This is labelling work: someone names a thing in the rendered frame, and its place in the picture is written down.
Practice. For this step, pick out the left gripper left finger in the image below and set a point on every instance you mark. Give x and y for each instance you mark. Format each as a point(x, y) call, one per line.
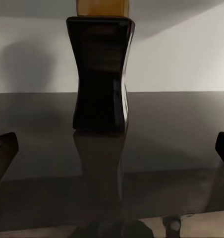
point(8, 149)

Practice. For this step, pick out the shelf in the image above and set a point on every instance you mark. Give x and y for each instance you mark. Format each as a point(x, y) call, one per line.
point(162, 178)

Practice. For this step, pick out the bottle of coffee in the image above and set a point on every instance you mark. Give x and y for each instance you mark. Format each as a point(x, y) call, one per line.
point(101, 36)

